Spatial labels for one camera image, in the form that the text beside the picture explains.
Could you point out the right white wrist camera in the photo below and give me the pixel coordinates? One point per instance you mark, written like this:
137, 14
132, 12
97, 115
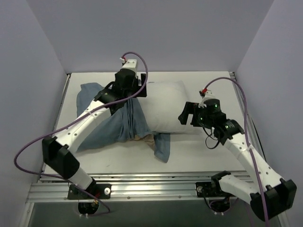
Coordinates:
205, 95

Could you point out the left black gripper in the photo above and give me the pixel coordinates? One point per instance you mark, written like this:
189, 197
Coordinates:
142, 85

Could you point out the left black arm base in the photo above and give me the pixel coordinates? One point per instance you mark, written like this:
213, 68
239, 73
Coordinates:
90, 200

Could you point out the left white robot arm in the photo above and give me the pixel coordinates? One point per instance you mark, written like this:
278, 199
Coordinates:
59, 147

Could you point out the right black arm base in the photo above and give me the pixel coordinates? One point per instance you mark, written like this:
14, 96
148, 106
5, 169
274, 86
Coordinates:
216, 201

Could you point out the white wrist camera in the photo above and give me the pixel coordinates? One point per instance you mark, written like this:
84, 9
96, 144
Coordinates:
205, 95
130, 64

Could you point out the blue plaid pillowcase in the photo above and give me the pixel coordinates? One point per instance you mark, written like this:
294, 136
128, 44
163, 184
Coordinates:
126, 124

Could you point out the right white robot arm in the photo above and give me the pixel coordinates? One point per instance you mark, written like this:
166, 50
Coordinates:
271, 193

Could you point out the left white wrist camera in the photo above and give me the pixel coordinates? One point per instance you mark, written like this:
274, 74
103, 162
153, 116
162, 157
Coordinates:
130, 64

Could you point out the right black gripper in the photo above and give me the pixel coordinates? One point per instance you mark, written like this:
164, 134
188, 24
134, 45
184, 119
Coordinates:
194, 113

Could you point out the white pillow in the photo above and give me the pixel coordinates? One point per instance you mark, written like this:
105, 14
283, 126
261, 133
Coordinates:
163, 105

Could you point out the aluminium table frame rail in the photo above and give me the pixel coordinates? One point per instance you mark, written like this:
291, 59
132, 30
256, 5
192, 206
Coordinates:
135, 174

